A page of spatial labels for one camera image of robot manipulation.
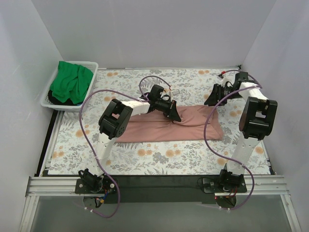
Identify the pink t-shirt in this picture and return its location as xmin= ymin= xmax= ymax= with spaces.
xmin=116 ymin=105 xmax=224 ymax=143

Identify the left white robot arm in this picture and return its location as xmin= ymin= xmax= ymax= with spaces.
xmin=78 ymin=85 xmax=181 ymax=193

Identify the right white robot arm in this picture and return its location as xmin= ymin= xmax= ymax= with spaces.
xmin=201 ymin=71 xmax=278 ymax=194

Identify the floral table mat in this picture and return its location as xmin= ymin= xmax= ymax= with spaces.
xmin=45 ymin=68 xmax=271 ymax=176

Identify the white plastic basket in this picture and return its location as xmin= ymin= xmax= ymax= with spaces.
xmin=40 ymin=61 xmax=98 ymax=112

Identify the green t-shirt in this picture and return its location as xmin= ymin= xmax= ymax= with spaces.
xmin=50 ymin=61 xmax=93 ymax=105

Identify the black garment in basket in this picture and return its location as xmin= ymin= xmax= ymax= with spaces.
xmin=48 ymin=90 xmax=74 ymax=106

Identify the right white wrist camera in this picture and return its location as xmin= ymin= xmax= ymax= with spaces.
xmin=217 ymin=71 xmax=233 ymax=87

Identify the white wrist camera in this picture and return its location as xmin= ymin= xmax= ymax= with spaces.
xmin=168 ymin=89 xmax=181 ymax=100
xmin=217 ymin=71 xmax=233 ymax=87

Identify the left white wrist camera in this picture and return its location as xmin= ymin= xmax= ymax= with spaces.
xmin=168 ymin=89 xmax=181 ymax=100

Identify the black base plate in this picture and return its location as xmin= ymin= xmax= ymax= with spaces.
xmin=75 ymin=172 xmax=247 ymax=203

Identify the aluminium frame rail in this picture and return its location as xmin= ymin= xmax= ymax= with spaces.
xmin=26 ymin=175 xmax=300 ymax=232

